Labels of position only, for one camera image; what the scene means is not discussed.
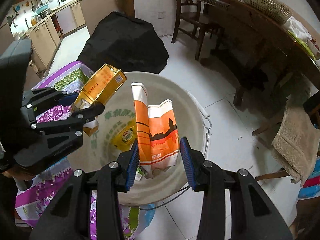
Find wooden chair with towel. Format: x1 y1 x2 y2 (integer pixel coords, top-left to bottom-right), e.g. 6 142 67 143
251 90 320 183

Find floral striped tablecloth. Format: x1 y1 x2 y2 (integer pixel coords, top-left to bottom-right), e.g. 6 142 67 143
14 61 156 240

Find beige fringed towel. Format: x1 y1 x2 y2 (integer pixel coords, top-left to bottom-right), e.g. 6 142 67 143
271 101 320 184

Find blue and red fabric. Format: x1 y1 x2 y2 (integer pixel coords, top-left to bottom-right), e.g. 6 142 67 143
297 172 320 200

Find gold cardboard box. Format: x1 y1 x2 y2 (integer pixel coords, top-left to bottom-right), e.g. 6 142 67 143
71 63 127 137

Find white plastic bucket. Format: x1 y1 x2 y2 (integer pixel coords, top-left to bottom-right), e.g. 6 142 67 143
67 71 212 212

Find yellow snack packet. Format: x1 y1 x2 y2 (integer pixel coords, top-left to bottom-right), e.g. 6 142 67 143
110 122 137 152

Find orange white paper bag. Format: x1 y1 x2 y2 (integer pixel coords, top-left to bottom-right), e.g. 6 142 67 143
131 82 180 179

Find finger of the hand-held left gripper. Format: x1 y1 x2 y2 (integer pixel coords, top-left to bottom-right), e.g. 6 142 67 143
21 86 79 117
14 103 105 174

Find teal basin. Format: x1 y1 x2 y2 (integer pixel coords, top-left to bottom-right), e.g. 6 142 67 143
35 5 52 15

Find beige kitchen base cabinets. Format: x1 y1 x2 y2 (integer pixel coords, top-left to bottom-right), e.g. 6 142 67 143
10 0 120 73

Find dark wooden dining table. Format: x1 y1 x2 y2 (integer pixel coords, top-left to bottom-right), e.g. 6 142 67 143
186 0 320 105

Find dark wooden chair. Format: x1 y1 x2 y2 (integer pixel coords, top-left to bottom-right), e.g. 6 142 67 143
171 0 225 60

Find black cloth bag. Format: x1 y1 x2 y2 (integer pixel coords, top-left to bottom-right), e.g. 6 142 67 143
77 11 169 74

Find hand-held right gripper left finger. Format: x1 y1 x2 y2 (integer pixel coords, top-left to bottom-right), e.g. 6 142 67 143
30 139 140 240

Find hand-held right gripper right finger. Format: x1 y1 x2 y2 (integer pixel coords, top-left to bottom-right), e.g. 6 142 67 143
180 137 293 240

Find woven basket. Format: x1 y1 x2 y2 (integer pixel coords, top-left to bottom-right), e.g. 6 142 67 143
241 0 293 25

